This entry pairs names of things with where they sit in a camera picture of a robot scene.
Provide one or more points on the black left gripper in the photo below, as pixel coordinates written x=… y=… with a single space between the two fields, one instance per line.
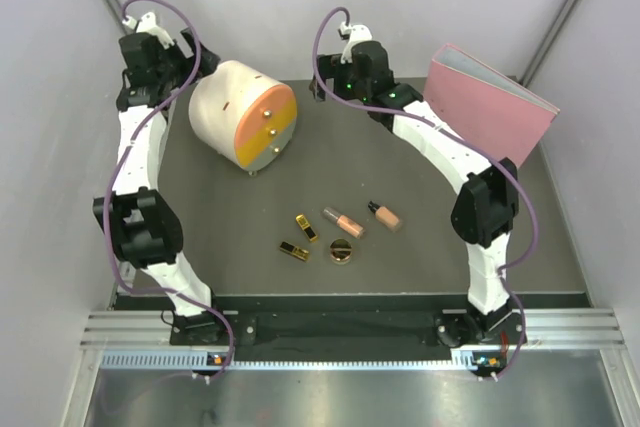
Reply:
x=186 y=63

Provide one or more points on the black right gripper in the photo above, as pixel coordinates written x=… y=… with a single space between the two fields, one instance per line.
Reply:
x=332 y=68

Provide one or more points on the cream round drawer organizer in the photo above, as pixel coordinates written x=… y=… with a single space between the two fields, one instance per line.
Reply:
x=219 y=101

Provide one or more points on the orange top drawer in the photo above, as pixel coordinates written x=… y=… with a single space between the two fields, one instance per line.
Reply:
x=274 y=109

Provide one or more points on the yellow drawer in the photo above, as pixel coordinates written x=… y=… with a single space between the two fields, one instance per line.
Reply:
x=263 y=132

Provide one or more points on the gold lipstick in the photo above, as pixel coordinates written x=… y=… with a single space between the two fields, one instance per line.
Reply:
x=294 y=251
x=306 y=228

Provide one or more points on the beige concealer tube silver cap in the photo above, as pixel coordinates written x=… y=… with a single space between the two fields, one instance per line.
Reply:
x=343 y=222

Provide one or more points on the beige foundation bottle black cap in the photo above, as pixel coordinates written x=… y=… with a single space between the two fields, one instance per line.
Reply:
x=385 y=216

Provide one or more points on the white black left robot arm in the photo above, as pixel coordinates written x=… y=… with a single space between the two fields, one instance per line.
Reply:
x=140 y=228

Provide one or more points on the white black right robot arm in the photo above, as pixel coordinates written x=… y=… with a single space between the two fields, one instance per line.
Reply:
x=486 y=198

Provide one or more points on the grey bottom drawer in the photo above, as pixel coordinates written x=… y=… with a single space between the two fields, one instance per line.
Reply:
x=266 y=146

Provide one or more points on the round gold compact jar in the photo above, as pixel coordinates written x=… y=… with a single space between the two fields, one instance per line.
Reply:
x=340 y=251

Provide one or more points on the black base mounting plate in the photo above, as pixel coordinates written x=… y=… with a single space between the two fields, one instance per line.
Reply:
x=447 y=329

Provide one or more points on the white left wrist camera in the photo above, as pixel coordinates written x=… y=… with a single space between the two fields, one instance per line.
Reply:
x=149 y=23

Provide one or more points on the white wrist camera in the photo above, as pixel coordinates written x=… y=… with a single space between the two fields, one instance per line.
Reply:
x=352 y=34
x=149 y=23

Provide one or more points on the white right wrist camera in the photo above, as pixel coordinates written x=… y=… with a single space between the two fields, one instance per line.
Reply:
x=352 y=34

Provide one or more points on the pink ring binder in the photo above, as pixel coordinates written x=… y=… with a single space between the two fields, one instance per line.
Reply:
x=486 y=108

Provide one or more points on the aluminium frame rail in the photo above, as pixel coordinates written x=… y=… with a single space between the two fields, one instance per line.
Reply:
x=544 y=328

